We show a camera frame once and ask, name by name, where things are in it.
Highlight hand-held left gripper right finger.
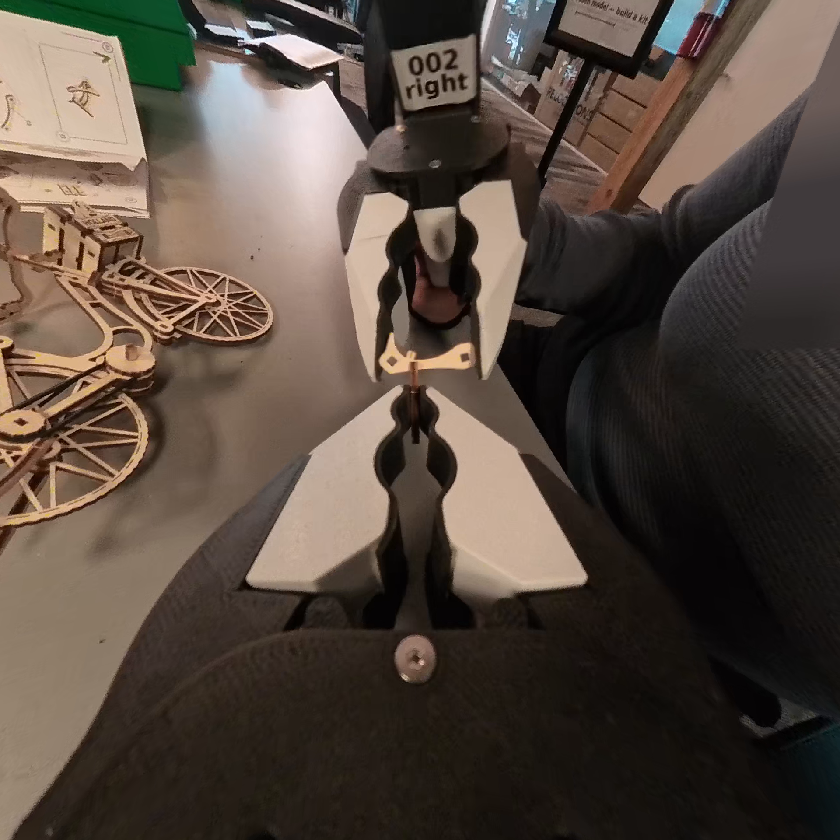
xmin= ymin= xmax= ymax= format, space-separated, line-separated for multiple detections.
xmin=427 ymin=384 xmax=589 ymax=614

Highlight red fire extinguisher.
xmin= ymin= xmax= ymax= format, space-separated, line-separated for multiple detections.
xmin=679 ymin=0 xmax=732 ymax=60

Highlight wooden support post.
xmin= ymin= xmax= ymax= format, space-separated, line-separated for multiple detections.
xmin=584 ymin=0 xmax=772 ymax=214

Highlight cardboard boxes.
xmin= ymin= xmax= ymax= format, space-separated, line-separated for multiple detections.
xmin=532 ymin=49 xmax=664 ymax=172

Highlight person's torso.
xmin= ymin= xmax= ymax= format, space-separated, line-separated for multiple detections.
xmin=564 ymin=197 xmax=840 ymax=716

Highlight wooden part sheet stack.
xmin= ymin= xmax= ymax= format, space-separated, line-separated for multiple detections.
xmin=0 ymin=154 xmax=152 ymax=221

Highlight wooden crank-shaped model part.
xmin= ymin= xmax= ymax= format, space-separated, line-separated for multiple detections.
xmin=379 ymin=333 xmax=476 ymax=378

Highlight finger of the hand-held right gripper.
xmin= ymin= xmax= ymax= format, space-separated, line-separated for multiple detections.
xmin=343 ymin=193 xmax=411 ymax=383
xmin=459 ymin=179 xmax=527 ymax=383

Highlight person's right forearm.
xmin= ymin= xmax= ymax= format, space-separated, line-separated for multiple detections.
xmin=515 ymin=88 xmax=811 ymax=329

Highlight person's legs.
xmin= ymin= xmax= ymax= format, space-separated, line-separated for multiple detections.
xmin=742 ymin=715 xmax=840 ymax=840

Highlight white instruction booklet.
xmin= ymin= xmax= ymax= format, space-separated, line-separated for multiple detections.
xmin=0 ymin=10 xmax=148 ymax=172

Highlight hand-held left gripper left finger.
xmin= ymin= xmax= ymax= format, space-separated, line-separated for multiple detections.
xmin=245 ymin=382 xmax=411 ymax=595

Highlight person's right hand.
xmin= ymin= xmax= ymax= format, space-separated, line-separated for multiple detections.
xmin=408 ymin=252 xmax=473 ymax=329

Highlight wooden bicycle model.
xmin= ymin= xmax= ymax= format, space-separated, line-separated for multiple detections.
xmin=0 ymin=187 xmax=275 ymax=529

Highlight green plastic bin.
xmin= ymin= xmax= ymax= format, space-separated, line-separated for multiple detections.
xmin=46 ymin=0 xmax=198 ymax=93

